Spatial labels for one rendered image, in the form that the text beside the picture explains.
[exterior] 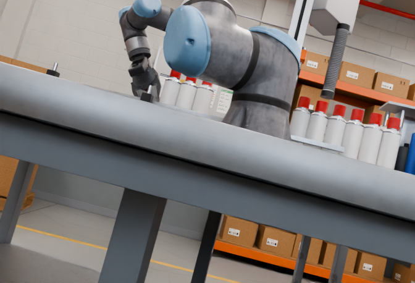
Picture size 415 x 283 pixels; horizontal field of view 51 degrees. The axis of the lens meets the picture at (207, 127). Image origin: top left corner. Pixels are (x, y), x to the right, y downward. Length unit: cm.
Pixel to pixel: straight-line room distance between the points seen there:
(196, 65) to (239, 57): 8
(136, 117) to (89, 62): 553
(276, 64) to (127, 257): 42
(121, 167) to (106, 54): 547
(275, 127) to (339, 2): 58
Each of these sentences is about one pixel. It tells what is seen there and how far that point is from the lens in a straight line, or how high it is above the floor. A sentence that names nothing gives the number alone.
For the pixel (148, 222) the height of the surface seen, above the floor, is 69.
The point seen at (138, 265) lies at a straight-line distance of 71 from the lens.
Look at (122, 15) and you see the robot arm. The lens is 146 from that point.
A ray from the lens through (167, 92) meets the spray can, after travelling 133.
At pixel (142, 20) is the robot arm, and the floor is 119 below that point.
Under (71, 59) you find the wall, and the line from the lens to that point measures 596.
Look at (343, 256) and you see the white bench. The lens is 257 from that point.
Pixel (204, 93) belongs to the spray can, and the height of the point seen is 102.
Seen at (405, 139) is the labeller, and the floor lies 106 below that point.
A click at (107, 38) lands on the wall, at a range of 595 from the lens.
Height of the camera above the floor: 78
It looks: 7 degrees up
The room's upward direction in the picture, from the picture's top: 15 degrees clockwise
